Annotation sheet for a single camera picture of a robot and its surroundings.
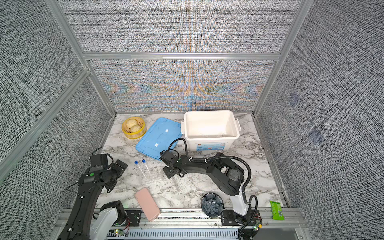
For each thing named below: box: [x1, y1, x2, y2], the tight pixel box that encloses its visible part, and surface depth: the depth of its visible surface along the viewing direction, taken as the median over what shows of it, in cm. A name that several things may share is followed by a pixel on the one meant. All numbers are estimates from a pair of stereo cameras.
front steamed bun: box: [130, 124, 142, 133], surface depth 105 cm
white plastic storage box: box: [180, 110, 241, 152], surface depth 101 cm
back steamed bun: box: [126, 118, 138, 129], surface depth 108 cm
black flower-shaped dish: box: [200, 192, 224, 218], surface depth 77 cm
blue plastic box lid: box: [135, 117, 183, 161], surface depth 108 cm
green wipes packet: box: [269, 200, 285, 221], surface depth 77 cm
